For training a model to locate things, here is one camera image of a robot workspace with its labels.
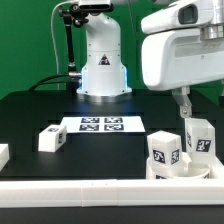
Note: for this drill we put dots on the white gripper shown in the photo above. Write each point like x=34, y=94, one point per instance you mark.
x=179, y=58

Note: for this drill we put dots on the white round stool seat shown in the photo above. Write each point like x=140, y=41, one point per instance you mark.
x=190, y=171

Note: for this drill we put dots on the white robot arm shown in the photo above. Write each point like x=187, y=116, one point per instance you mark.
x=102, y=74

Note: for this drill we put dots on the white marker sheet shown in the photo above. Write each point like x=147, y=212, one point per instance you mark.
x=108, y=124

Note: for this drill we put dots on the white U-shaped fence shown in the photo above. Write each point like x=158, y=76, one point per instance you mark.
x=113, y=192

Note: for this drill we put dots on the black rear camera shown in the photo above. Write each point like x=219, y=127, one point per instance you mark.
x=95, y=5

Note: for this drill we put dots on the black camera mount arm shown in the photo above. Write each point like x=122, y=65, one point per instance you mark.
x=73, y=16

